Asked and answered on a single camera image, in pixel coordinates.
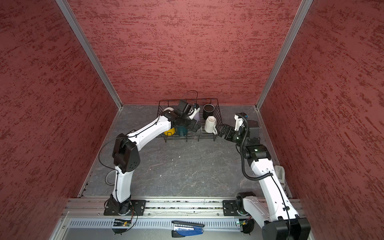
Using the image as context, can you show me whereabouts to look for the blue black stapler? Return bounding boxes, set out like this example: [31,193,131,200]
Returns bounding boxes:
[172,220,205,238]

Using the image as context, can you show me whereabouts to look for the lavender cup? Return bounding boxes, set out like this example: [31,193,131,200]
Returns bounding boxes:
[193,110,200,122]

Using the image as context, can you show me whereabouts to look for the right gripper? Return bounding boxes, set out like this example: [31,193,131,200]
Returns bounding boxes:
[215,124,248,147]

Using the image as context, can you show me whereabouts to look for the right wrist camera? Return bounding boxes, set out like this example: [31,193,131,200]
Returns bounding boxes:
[234,113,248,132]

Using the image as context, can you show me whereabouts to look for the white plastic device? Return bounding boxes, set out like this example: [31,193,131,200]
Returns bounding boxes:
[274,165,285,185]

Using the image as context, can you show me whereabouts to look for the white mug red inside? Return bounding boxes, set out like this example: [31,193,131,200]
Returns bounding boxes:
[163,107,174,112]

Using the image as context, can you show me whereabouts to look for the tall white faceted mug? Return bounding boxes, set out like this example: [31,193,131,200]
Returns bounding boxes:
[204,116,218,135]

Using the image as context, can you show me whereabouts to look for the clear glass cup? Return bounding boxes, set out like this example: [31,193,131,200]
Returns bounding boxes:
[195,121,203,135]

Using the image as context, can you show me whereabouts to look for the circuit board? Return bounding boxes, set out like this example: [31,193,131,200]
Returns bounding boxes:
[113,219,132,228]
[239,219,255,234]

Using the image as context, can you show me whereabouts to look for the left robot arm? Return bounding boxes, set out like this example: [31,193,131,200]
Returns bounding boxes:
[107,107,201,216]

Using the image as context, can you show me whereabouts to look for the white cup teal outside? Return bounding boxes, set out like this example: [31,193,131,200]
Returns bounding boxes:
[175,126,188,137]

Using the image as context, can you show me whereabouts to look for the right circuit board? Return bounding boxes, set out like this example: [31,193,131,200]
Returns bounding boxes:
[239,219,255,234]

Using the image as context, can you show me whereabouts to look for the black wire dish rack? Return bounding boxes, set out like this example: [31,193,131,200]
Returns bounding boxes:
[156,98,224,143]

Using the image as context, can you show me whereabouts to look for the black mug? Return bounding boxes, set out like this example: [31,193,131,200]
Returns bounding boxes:
[203,104,215,120]

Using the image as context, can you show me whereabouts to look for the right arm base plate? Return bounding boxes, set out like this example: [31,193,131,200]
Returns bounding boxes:
[223,200,249,217]

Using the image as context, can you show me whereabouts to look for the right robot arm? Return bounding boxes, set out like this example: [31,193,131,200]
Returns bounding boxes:
[218,117,311,240]

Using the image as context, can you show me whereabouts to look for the yellow mug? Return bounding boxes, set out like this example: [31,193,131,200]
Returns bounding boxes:
[164,128,176,137]

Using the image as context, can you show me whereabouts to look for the left circuit board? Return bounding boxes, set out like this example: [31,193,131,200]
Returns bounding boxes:
[113,219,132,228]

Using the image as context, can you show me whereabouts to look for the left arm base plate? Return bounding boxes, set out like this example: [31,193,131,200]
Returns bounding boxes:
[104,199,147,217]

